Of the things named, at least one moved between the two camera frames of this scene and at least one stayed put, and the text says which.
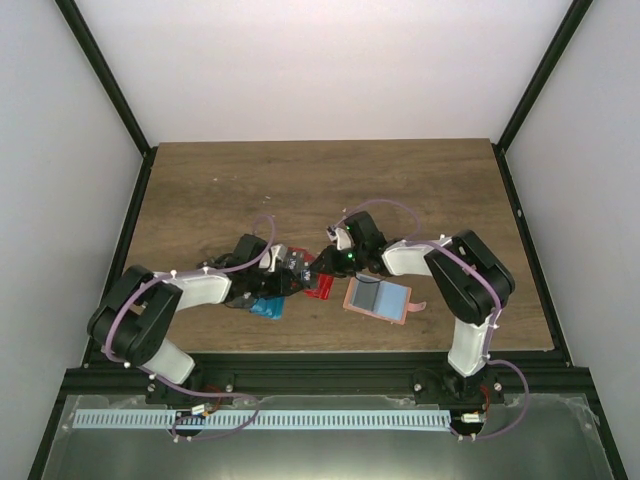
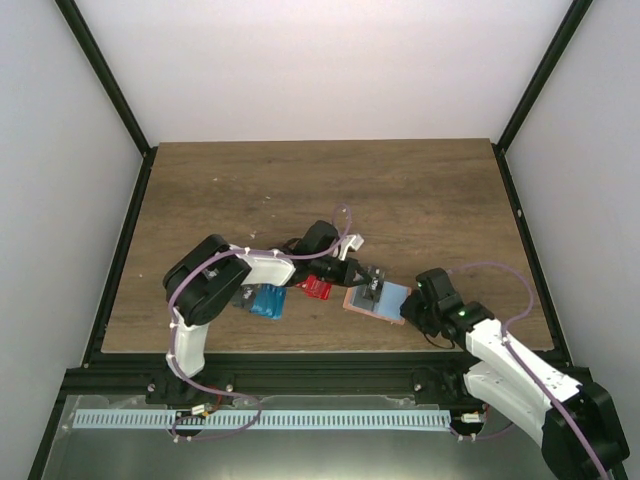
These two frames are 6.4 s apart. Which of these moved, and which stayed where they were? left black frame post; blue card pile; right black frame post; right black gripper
Moved: right black gripper
Stayed: right black frame post; left black frame post; blue card pile
